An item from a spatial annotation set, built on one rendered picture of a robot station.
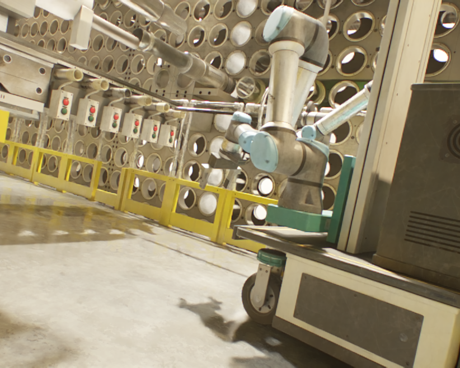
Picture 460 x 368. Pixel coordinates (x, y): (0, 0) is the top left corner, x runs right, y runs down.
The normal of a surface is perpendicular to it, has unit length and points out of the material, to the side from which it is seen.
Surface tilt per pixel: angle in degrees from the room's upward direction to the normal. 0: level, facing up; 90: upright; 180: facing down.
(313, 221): 90
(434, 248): 90
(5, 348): 0
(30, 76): 90
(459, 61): 90
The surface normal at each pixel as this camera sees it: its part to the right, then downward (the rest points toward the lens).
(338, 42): -0.57, -0.07
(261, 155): -0.90, -0.02
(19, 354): 0.19, -0.98
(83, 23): 0.80, 0.18
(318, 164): 0.40, 0.13
